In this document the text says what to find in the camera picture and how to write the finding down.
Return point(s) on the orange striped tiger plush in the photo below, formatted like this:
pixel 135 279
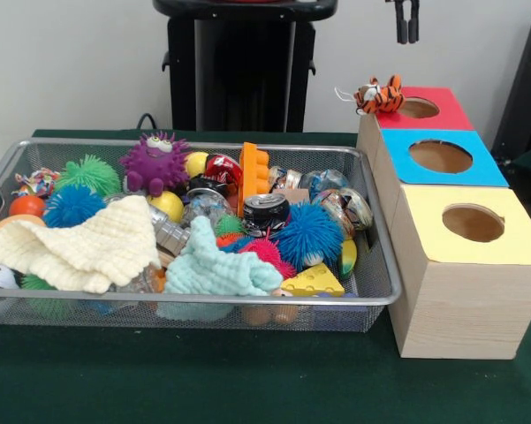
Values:
pixel 382 98

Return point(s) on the shallow metal mesh bin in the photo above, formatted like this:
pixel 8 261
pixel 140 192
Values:
pixel 371 282

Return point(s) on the purple spiky monster toy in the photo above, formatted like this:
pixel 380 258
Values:
pixel 154 165

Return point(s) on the orange building block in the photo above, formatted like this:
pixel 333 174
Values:
pixel 252 176

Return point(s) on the orange rubber ball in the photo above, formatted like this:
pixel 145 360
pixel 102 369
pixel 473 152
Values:
pixel 26 206

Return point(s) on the blue spiky rubber ball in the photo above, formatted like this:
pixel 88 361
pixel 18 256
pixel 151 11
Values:
pixel 73 205
pixel 311 232

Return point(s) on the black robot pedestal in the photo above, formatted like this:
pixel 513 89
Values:
pixel 247 66

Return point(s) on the green spiky rubber ball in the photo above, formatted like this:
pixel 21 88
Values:
pixel 88 174

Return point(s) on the mint knitted cloth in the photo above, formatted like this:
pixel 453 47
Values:
pixel 212 269

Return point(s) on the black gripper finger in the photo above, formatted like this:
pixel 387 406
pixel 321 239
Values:
pixel 414 24
pixel 402 24

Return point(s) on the green cloth side table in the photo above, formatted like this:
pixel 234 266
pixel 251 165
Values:
pixel 530 159

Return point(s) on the dark green table cloth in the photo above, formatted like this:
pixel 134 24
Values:
pixel 247 380

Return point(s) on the cream knitted cloth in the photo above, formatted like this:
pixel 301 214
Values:
pixel 79 247

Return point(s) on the yellow cheese wedge toy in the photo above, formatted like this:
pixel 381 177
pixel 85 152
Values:
pixel 313 282

